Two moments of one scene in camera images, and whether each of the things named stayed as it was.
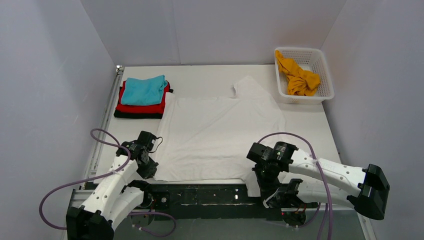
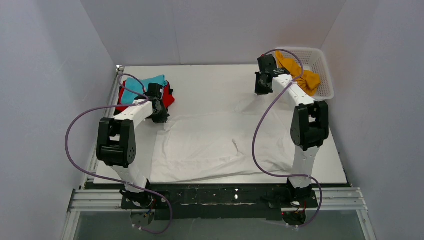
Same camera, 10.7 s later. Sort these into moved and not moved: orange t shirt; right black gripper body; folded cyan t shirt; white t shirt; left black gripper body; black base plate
Moved: left black gripper body; white t shirt; right black gripper body
Not moved: black base plate; orange t shirt; folded cyan t shirt
